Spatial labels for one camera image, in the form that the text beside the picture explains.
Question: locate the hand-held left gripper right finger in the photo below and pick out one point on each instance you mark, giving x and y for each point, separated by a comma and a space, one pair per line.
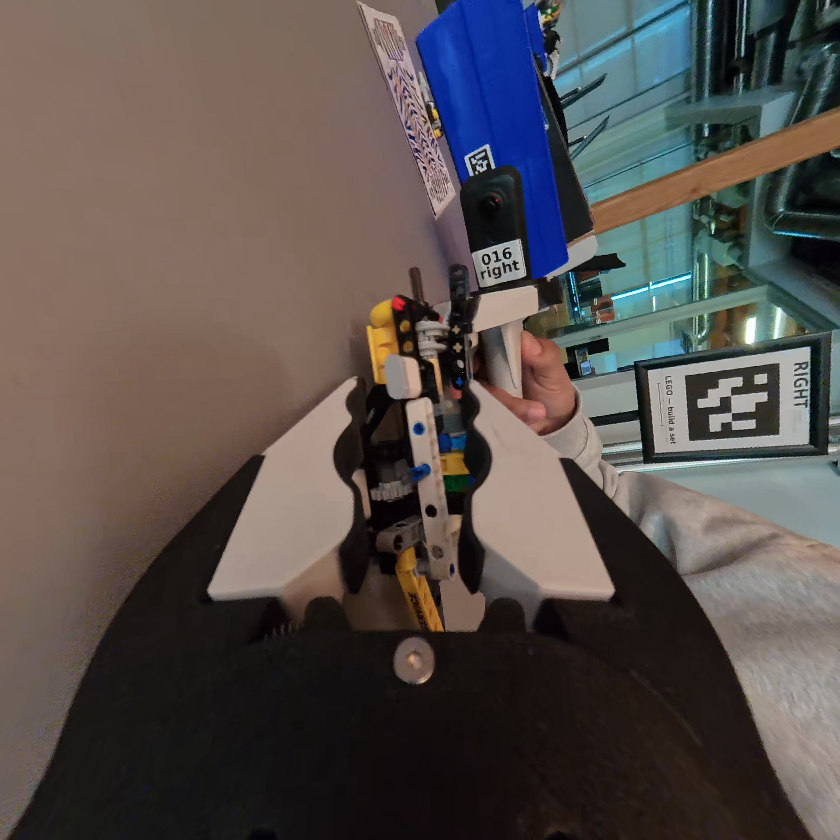
538, 518

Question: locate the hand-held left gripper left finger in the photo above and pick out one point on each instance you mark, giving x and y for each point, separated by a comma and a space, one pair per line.
282, 512

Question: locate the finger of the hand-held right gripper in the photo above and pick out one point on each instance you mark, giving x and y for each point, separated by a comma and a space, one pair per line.
505, 308

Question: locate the black lego beam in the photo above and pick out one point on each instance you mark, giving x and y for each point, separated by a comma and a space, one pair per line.
458, 358

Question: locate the yellow black lego model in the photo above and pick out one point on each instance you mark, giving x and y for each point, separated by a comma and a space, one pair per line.
401, 375

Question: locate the person's right forearm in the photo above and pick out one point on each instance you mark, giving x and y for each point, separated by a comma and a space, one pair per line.
722, 558

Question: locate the yellow black lego piece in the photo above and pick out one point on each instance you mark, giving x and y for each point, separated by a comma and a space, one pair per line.
433, 118

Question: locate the person's right hand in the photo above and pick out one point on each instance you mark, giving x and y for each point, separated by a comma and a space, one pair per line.
548, 387

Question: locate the blue storage bin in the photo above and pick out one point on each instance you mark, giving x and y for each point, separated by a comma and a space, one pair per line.
485, 98

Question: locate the patterned sticker sheet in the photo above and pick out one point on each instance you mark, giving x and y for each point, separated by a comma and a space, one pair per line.
407, 111

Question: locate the small toy figure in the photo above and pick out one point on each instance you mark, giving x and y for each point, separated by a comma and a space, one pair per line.
550, 26

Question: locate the framed marker sign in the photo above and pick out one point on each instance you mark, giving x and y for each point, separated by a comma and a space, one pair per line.
728, 400

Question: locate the wooden beam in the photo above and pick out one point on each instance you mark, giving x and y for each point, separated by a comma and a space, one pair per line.
722, 172

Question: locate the silver ventilation ducts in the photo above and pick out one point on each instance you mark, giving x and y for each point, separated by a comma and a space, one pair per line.
705, 39

